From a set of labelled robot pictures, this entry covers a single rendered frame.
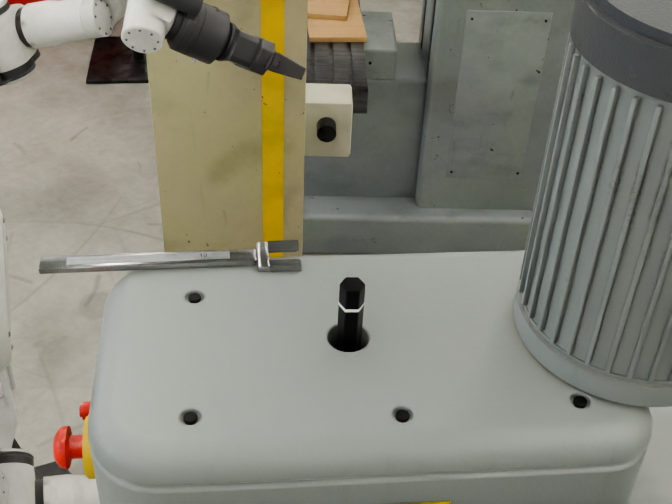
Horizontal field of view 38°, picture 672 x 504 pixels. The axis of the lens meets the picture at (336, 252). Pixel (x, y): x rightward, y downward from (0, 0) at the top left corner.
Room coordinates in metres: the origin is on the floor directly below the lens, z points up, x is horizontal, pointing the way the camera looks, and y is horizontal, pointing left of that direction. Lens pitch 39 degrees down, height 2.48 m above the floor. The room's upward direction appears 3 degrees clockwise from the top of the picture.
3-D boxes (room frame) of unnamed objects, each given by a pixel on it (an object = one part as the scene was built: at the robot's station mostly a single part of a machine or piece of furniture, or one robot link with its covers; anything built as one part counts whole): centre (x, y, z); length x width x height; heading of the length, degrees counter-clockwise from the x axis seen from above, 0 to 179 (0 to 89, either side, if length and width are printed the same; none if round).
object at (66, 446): (0.59, 0.24, 1.76); 0.04 x 0.03 x 0.04; 7
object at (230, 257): (0.71, 0.16, 1.89); 0.24 x 0.04 x 0.01; 98
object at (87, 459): (0.59, 0.21, 1.76); 0.06 x 0.02 x 0.06; 7
